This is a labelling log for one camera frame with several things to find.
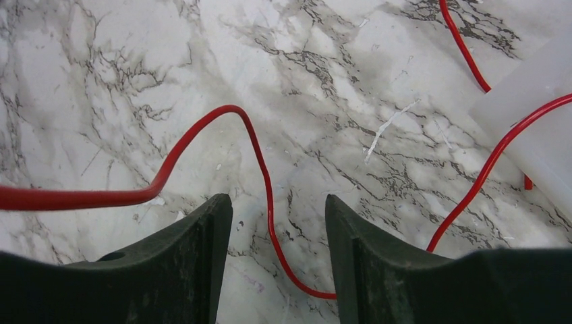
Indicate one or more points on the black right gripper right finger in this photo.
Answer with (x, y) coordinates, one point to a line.
(382, 279)

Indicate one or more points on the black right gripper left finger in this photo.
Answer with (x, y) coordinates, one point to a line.
(172, 276)

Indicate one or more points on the white plastic bin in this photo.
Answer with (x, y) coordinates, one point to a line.
(542, 146)

